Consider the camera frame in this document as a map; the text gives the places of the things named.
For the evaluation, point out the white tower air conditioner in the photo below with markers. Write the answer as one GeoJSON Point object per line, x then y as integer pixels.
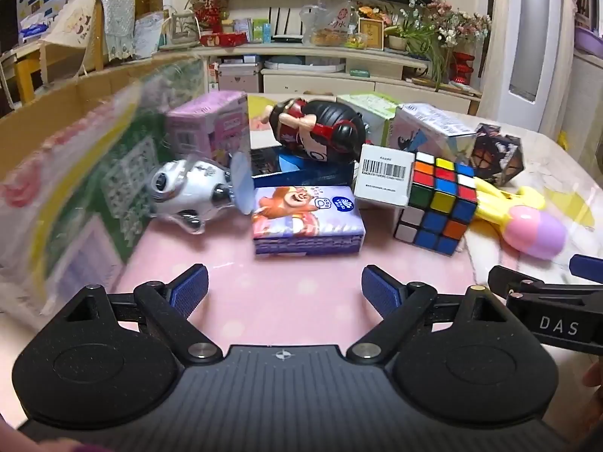
{"type": "Point", "coordinates": [528, 64]}

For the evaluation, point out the white robot dog toy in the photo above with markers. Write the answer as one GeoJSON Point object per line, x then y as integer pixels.
{"type": "Point", "coordinates": [192, 191]}

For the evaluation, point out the potted flower plant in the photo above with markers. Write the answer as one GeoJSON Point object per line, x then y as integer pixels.
{"type": "Point", "coordinates": [435, 29]}

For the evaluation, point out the red berry bouquet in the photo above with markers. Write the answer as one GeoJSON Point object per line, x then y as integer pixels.
{"type": "Point", "coordinates": [209, 13]}

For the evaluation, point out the red gift box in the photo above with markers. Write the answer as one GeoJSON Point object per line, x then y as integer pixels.
{"type": "Point", "coordinates": [227, 40]}

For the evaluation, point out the purple basin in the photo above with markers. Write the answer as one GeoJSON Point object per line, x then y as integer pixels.
{"type": "Point", "coordinates": [588, 42]}

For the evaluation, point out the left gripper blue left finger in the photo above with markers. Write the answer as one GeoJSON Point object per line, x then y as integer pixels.
{"type": "Point", "coordinates": [187, 290]}

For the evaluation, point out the red vase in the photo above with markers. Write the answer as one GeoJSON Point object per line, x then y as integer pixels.
{"type": "Point", "coordinates": [461, 68]}

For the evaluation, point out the cardboard box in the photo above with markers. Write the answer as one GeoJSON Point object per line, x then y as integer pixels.
{"type": "Point", "coordinates": [74, 164]}

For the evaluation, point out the framed picture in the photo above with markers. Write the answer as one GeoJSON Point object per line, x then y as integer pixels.
{"type": "Point", "coordinates": [373, 31]}

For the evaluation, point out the green medicine box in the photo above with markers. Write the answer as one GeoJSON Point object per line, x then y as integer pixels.
{"type": "Point", "coordinates": [378, 112]}

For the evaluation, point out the yellow pink water gun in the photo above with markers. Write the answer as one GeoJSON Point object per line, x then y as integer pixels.
{"type": "Point", "coordinates": [522, 219]}

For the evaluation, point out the wooden chair with cover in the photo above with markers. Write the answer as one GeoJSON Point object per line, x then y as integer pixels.
{"type": "Point", "coordinates": [90, 33]}

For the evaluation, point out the dark folding magic cube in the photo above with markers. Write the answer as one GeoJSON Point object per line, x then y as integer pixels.
{"type": "Point", "coordinates": [496, 158]}

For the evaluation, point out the white barcode box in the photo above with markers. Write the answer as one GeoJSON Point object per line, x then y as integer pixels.
{"type": "Point", "coordinates": [384, 176]}

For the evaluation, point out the plastic bag with snacks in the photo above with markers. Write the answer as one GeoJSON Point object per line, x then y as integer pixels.
{"type": "Point", "coordinates": [326, 23]}

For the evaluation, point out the tissue pack with cartoon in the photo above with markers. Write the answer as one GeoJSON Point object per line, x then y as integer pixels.
{"type": "Point", "coordinates": [307, 220]}

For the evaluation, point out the rubiks cube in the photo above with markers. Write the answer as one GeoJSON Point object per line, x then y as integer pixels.
{"type": "Point", "coordinates": [442, 203]}

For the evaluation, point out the pink storage case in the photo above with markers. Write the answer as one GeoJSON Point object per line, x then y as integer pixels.
{"type": "Point", "coordinates": [243, 77]}

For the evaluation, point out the white tv cabinet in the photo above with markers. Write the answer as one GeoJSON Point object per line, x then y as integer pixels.
{"type": "Point", "coordinates": [297, 69]}

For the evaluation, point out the pink toy box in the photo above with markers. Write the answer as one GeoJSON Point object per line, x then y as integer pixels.
{"type": "Point", "coordinates": [213, 125]}

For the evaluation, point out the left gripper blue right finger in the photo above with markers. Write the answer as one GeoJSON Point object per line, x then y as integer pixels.
{"type": "Point", "coordinates": [381, 290]}

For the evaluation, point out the black haired doll figure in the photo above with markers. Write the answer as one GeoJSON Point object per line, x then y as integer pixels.
{"type": "Point", "coordinates": [323, 131]}

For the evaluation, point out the silver purple printed box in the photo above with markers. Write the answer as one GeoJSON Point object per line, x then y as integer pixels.
{"type": "Point", "coordinates": [421, 127]}

